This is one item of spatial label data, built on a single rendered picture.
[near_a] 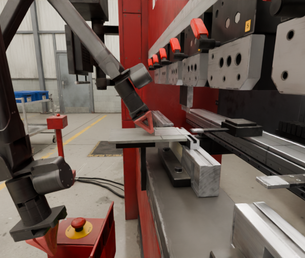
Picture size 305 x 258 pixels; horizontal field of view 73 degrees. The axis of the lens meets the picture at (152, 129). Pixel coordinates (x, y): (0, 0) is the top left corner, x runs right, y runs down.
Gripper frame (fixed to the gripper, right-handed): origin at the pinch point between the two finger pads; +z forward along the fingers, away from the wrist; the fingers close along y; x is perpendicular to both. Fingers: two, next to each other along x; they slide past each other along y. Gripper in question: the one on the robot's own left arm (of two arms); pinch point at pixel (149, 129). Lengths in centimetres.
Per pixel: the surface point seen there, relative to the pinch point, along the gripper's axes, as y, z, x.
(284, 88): -51, -9, -16
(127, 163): 87, 36, 31
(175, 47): -12.0, -19.6, -18.7
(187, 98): -3.9, -3.4, -16.7
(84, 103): 725, -34, 167
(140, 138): -6.5, -0.5, 4.3
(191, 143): -10.8, 8.6, -9.1
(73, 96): 731, -76, 186
